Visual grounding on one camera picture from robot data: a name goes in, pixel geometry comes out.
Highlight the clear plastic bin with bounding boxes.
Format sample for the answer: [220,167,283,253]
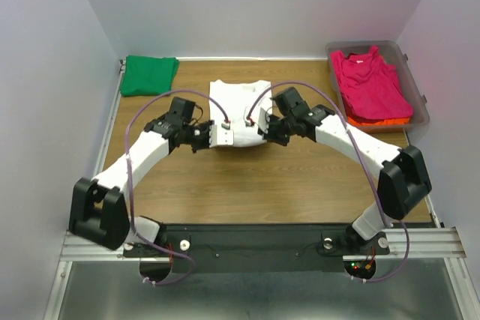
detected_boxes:
[325,40,430,133]

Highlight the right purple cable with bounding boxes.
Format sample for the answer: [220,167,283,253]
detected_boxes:
[245,80,410,283]

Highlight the white t shirt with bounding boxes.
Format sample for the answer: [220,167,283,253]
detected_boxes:
[209,79,272,148]

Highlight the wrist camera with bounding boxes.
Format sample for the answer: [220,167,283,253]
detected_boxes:
[244,106,271,136]
[209,122,234,148]

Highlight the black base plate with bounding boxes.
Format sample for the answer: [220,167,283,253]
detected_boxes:
[124,223,389,281]

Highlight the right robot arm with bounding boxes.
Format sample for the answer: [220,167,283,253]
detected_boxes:
[245,87,432,253]

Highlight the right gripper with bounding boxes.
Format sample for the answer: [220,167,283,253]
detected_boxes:
[257,114,296,148]

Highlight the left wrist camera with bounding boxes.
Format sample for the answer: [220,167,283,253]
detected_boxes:
[209,122,234,148]

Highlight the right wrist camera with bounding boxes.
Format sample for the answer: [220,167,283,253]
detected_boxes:
[244,106,271,136]

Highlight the orange t shirt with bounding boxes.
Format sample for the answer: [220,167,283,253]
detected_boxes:
[347,116,410,127]

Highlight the aluminium rail frame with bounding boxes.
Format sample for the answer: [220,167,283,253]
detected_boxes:
[45,58,479,319]

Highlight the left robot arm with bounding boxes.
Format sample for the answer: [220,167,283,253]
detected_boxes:
[68,97,215,250]

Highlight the pink t shirt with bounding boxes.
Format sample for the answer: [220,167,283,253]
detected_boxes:
[331,46,413,120]

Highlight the folded green t shirt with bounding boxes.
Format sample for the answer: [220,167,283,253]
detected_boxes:
[120,55,179,97]

